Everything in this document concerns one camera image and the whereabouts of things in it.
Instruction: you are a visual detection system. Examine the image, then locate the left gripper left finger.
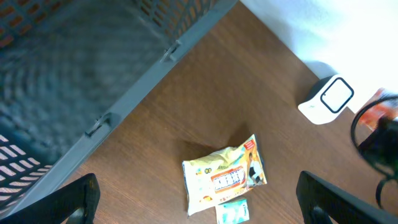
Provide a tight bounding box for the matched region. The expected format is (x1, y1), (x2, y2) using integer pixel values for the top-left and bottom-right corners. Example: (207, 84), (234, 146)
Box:
(1, 173), (100, 224)

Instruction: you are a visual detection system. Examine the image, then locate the right black cable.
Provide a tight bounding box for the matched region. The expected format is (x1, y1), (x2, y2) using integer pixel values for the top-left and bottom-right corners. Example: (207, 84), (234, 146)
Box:
(350, 95), (398, 209)

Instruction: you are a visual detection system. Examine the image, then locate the orange tissue pack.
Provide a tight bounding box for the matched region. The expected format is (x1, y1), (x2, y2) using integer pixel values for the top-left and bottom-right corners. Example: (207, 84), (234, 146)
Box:
(359, 88), (397, 131)

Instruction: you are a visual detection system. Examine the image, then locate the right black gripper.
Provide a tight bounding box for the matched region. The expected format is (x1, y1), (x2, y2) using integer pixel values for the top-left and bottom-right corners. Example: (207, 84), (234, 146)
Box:
(358, 117), (397, 179)

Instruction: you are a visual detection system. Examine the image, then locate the cream blue snack bag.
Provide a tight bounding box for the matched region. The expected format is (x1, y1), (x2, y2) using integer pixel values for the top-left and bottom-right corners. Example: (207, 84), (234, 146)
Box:
(182, 134), (267, 216)

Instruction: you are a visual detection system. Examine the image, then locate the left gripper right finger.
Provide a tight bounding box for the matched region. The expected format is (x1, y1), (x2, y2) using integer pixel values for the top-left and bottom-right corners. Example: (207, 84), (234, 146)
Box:
(296, 170), (397, 224)

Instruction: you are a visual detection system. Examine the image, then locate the grey plastic mesh basket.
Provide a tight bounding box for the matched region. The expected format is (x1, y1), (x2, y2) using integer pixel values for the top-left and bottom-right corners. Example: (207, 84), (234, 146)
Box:
(1, 0), (234, 217)

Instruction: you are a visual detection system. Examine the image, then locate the teal tissue pack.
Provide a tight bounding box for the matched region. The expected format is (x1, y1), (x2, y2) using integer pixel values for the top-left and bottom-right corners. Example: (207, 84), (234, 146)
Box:
(215, 198), (249, 224)

